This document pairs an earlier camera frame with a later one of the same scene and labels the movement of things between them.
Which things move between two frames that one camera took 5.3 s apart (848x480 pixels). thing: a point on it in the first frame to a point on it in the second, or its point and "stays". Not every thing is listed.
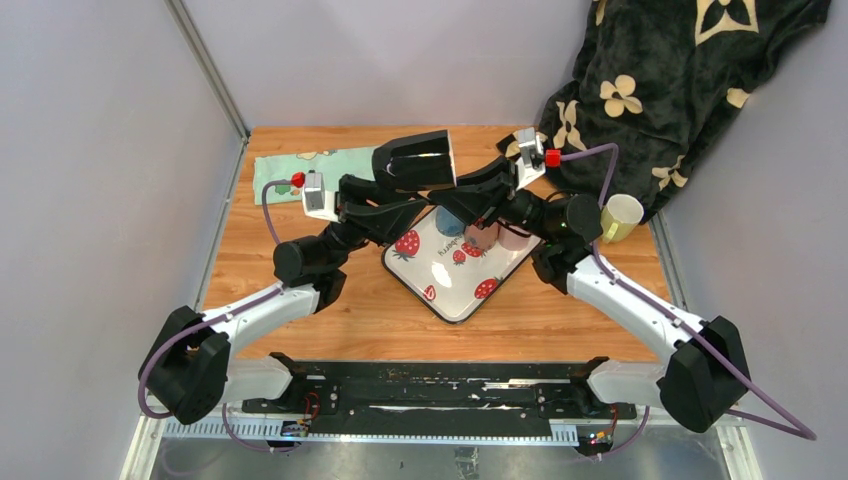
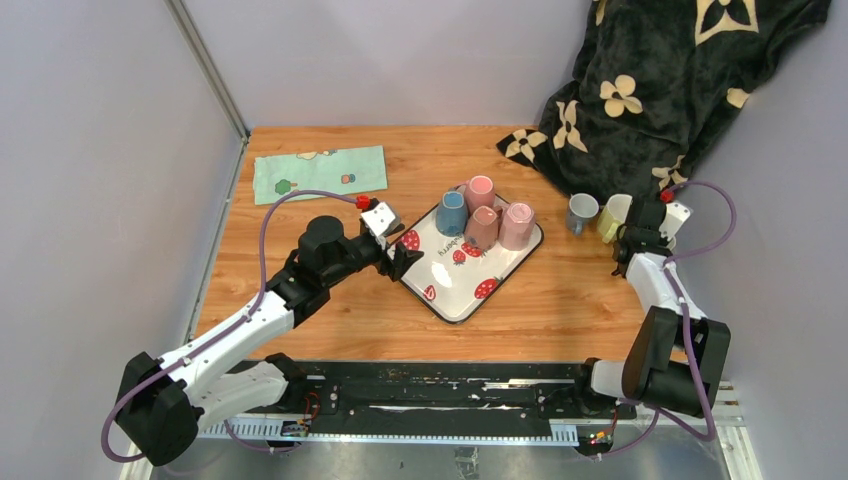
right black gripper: [477, 194] to [663, 244]
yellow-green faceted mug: [620, 217] stays
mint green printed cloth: [335, 164] stays
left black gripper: [345, 203] to [390, 257]
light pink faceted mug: [512, 240] stays
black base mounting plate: [365, 397] stays
